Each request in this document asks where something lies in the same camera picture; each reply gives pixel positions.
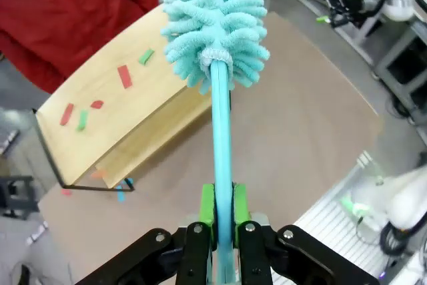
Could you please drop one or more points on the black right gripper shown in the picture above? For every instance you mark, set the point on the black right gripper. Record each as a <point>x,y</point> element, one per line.
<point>343,4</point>

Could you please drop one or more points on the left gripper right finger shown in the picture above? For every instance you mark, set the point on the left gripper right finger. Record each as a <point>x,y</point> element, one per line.
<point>253,255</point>

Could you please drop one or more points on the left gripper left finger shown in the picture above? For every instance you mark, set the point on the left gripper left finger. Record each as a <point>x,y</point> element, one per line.
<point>197,255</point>

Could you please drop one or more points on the blue paper scrap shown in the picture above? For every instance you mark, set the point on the blue paper scrap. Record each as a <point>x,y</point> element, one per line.
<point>121,195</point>

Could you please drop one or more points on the teal microfibre duster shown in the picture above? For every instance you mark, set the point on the teal microfibre duster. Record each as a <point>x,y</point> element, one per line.
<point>221,131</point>

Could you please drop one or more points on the red paper scrap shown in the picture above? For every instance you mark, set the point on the red paper scrap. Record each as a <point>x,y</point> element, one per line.
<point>96,104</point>
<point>66,113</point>
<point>66,192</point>
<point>124,77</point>

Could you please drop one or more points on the green paper scrap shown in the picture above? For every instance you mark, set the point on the green paper scrap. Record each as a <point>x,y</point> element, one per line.
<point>82,120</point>
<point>146,56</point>

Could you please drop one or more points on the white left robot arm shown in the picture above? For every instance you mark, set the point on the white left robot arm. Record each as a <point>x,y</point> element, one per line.
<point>410,198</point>

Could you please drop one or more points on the white ridged board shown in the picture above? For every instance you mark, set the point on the white ridged board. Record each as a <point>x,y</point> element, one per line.
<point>320,221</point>

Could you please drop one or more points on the person in red jacket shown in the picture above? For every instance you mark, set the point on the person in red jacket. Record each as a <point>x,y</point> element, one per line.
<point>66,8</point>

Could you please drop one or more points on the two-tier wooden shelf black frame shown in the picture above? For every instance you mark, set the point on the two-tier wooden shelf black frame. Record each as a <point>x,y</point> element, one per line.
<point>133,104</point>

